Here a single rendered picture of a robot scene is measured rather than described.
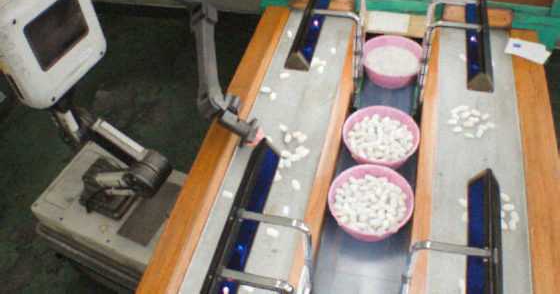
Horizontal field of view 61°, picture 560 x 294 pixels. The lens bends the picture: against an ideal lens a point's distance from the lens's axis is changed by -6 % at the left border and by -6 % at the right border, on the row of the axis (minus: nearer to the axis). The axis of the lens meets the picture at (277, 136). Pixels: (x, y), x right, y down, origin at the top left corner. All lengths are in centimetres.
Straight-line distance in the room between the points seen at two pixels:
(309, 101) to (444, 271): 81
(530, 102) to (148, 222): 151
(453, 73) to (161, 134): 168
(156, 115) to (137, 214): 117
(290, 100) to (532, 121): 89
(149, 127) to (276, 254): 169
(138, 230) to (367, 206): 88
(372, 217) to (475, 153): 45
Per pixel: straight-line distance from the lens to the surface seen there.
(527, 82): 211
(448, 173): 173
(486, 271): 112
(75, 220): 212
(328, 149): 172
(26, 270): 271
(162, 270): 153
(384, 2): 232
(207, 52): 178
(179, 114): 305
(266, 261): 151
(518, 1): 234
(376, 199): 163
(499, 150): 184
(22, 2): 144
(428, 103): 191
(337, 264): 157
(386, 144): 178
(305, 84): 199
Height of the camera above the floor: 206
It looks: 47 degrees down
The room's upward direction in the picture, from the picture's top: 6 degrees counter-clockwise
